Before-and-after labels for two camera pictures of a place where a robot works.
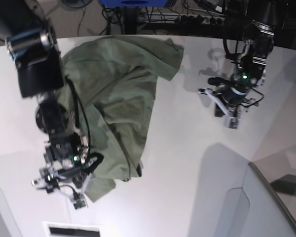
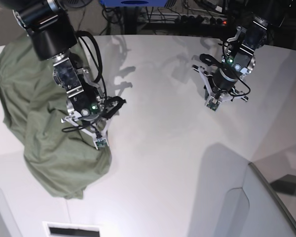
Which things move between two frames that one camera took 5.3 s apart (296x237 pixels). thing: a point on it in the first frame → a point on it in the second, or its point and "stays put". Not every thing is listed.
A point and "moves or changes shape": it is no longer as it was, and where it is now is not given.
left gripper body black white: [71, 177] → [92, 114]
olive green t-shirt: [108, 88] moves or changes shape
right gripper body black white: [234, 100] → [221, 84]
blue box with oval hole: [134, 3] stays put
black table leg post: [130, 20] stays put
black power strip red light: [200, 19] stays put
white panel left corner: [3, 222] stays put
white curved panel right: [238, 200] stays put
